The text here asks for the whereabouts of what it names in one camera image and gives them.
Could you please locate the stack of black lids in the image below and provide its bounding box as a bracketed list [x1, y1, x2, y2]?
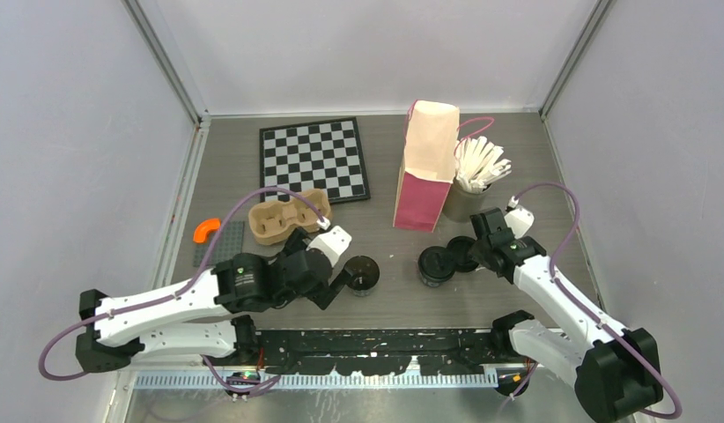
[447, 235, 479, 273]

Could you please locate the black coffee cup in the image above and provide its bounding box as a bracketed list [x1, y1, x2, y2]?
[417, 245, 458, 290]
[342, 256, 380, 297]

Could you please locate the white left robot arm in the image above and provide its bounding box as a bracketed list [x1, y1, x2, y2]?
[75, 226, 352, 373]

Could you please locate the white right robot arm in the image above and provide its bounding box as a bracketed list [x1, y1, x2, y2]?
[469, 208, 664, 422]

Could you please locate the brown cardboard cup carrier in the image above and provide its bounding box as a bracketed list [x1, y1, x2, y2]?
[248, 197, 321, 246]

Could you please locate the grey building baseplate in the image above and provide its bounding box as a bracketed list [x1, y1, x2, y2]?
[192, 220, 245, 268]

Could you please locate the cup of white paper straws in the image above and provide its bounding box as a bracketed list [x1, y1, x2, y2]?
[443, 136, 512, 222]

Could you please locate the pink paper bag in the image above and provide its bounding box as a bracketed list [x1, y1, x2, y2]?
[393, 100, 494, 233]

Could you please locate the orange curved block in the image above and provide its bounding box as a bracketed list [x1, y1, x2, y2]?
[192, 218, 221, 244]

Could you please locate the black white chessboard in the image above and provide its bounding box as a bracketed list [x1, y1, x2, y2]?
[259, 117, 371, 204]

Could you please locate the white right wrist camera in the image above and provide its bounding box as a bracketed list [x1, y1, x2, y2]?
[504, 197, 536, 239]

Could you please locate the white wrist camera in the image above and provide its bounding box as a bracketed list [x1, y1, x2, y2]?
[504, 197, 536, 239]
[307, 226, 352, 267]

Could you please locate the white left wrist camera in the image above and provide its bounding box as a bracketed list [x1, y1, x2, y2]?
[307, 226, 352, 267]

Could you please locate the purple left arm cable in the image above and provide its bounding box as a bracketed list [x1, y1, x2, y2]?
[38, 186, 331, 382]

